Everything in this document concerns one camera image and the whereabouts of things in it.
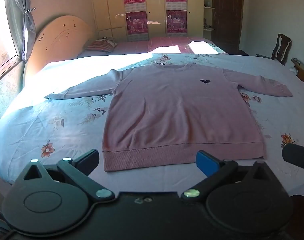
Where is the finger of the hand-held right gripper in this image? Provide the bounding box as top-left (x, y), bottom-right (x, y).
top-left (282, 142), bottom-right (304, 176)

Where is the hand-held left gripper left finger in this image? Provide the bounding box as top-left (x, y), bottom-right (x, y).
top-left (22, 149), bottom-right (115, 202)

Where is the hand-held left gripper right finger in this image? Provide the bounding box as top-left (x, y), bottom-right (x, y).
top-left (180, 150), bottom-right (281, 202)

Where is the pink sweater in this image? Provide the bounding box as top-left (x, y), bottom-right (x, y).
top-left (44, 62), bottom-right (294, 172)

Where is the floral bed sheet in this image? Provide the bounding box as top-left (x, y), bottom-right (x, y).
top-left (0, 52), bottom-right (304, 198)

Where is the wooden chair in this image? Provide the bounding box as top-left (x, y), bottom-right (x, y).
top-left (256, 33), bottom-right (292, 66)

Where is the striped pillow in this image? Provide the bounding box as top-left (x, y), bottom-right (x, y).
top-left (85, 37), bottom-right (119, 53)

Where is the wooden headboard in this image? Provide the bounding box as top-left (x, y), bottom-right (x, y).
top-left (23, 15), bottom-right (96, 81)

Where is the pink checked bed sheet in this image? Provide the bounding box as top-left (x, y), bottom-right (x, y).
top-left (78, 36), bottom-right (229, 58)

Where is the cream corner shelf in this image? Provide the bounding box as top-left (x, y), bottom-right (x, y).
top-left (203, 0), bottom-right (216, 41)

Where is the dark wooden door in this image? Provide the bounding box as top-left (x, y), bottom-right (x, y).
top-left (211, 0), bottom-right (244, 53)

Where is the cream wardrobe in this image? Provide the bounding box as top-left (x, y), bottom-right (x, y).
top-left (89, 0), bottom-right (205, 42)

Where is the window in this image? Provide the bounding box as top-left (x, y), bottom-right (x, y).
top-left (0, 0), bottom-right (20, 81)

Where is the grey curtain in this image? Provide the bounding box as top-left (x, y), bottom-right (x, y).
top-left (4, 0), bottom-right (36, 61)

